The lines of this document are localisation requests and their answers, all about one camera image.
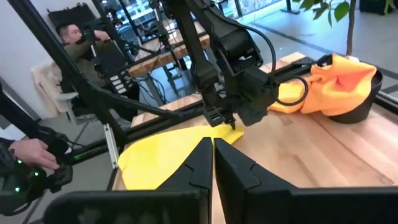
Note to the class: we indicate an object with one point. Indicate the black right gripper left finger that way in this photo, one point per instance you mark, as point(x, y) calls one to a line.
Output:
point(186, 193)

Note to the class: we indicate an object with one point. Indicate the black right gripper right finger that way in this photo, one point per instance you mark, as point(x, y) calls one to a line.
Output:
point(248, 193)

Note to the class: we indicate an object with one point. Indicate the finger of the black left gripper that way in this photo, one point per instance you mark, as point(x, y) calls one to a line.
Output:
point(214, 117)
point(230, 122)

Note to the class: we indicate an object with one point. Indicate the yellow microfiber towel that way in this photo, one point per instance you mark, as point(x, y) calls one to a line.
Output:
point(286, 93)
point(155, 161)

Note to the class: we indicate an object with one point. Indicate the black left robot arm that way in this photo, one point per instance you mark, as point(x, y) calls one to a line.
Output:
point(199, 62)

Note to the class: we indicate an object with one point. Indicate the orange microfiber towel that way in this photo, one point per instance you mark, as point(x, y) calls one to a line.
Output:
point(339, 90)

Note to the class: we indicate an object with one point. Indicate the wooden workbench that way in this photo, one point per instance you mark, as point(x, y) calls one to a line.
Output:
point(174, 51)

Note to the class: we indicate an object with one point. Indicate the black floor stand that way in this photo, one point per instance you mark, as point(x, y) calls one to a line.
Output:
point(290, 7)

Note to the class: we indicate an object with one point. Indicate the black box white buttons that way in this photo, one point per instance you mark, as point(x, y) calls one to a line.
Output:
point(118, 84)

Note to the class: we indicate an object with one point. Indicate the black round bucket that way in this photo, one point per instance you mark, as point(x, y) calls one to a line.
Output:
point(357, 115)

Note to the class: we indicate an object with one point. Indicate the green leafy potted plant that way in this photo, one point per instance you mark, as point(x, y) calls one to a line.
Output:
point(351, 31)

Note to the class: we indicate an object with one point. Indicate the person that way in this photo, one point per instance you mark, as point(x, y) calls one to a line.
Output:
point(84, 59)

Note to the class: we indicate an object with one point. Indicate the white chair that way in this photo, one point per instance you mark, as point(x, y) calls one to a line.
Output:
point(66, 98)

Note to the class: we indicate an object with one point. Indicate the person's hand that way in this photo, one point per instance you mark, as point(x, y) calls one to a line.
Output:
point(34, 154)

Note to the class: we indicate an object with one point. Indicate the beige coat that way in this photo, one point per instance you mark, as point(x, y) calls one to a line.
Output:
point(46, 87)

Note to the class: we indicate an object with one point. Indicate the black equipment case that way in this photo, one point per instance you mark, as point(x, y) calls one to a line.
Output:
point(71, 15)

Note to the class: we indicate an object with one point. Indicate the white metal bracket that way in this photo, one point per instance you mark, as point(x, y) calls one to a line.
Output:
point(110, 146)

